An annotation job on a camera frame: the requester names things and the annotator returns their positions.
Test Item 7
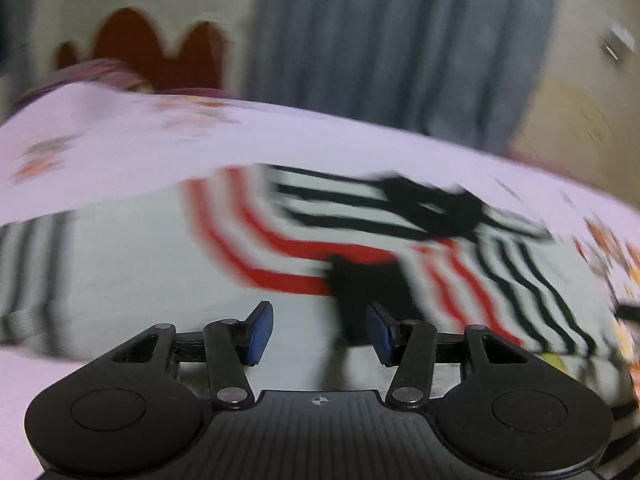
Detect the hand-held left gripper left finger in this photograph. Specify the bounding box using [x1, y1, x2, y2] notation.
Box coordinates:
[92, 301, 274, 409]

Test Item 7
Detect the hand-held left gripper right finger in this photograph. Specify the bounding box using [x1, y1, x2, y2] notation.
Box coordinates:
[365, 302, 551, 412]

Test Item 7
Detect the striped knit sweater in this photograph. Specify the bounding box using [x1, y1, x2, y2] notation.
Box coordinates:
[0, 162, 615, 367]

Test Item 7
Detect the floral bedsheet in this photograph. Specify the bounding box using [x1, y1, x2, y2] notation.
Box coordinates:
[0, 82, 640, 480]

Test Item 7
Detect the pale yellow furniture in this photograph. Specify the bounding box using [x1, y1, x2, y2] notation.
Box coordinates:
[509, 77, 640, 196]

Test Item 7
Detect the grey curtain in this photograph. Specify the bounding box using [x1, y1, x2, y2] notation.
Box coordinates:
[246, 0, 572, 157]

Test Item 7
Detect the white headboard with brown panels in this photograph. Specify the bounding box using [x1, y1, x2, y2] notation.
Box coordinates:
[52, 6, 227, 92]

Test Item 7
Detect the wall switch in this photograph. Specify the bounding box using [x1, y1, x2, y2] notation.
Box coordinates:
[599, 24, 635, 62]

